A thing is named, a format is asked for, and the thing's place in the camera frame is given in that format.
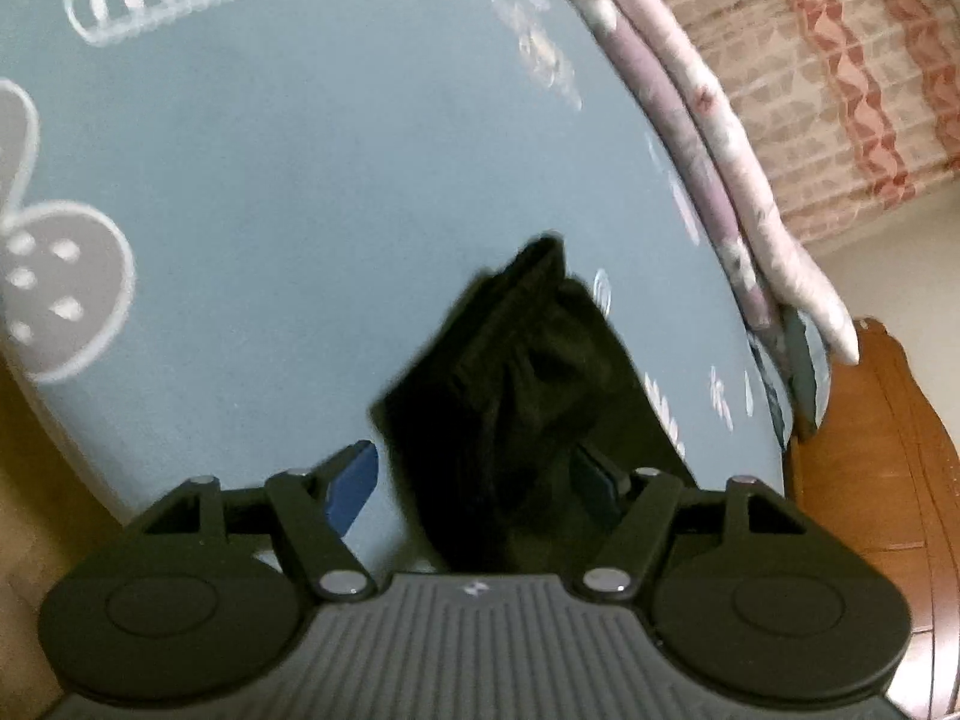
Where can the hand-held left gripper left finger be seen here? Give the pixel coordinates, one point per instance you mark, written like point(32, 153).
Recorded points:
point(356, 484)

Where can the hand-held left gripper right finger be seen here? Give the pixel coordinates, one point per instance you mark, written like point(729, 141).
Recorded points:
point(596, 484)

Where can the plump teal pillow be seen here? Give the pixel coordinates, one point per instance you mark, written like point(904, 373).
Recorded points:
point(806, 367)

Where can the wooden headboard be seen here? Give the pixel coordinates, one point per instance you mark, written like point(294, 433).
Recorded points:
point(877, 502)

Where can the pink floral quilt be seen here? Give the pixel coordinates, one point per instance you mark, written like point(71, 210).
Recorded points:
point(720, 127)

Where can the purple floral quilt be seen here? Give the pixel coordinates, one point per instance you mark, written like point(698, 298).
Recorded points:
point(667, 112)

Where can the patterned beige curtain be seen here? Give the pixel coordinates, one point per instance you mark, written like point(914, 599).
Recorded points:
point(825, 52)

